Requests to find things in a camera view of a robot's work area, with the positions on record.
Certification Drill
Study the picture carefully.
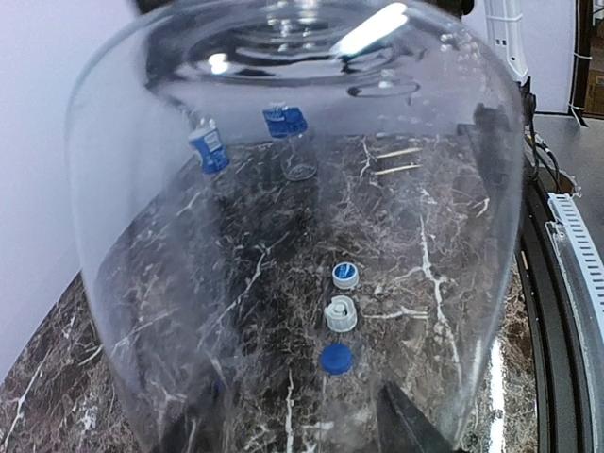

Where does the white slotted cable duct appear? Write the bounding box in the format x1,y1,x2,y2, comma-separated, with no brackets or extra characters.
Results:
545,193,603,327

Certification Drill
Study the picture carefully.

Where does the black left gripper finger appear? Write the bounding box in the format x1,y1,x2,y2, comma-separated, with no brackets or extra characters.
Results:
377,380,453,453

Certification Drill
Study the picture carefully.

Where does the blue label Pocari Sweat bottle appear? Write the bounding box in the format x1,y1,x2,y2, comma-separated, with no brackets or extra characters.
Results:
188,119,230,175

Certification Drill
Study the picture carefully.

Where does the clear bottle white cap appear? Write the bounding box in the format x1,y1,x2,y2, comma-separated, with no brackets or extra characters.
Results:
66,1,524,452

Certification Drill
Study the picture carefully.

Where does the Pepsi bottle with blue cap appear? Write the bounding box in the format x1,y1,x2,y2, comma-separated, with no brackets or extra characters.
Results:
262,102,317,182

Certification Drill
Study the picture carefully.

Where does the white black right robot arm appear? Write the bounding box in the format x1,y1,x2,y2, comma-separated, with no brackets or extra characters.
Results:
479,1,536,125

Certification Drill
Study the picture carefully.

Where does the black curved front rail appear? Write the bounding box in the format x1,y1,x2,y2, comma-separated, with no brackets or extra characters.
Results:
515,163,594,452

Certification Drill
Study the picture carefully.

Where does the blue Pepsi bottle cap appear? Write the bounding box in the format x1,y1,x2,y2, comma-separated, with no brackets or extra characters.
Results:
320,344,353,376

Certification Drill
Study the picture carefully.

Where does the white flip bottle cap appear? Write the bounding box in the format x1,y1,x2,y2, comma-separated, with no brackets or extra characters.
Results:
324,294,358,333

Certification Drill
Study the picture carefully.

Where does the blue white bottle cap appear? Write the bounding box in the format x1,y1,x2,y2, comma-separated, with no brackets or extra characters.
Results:
331,261,360,290

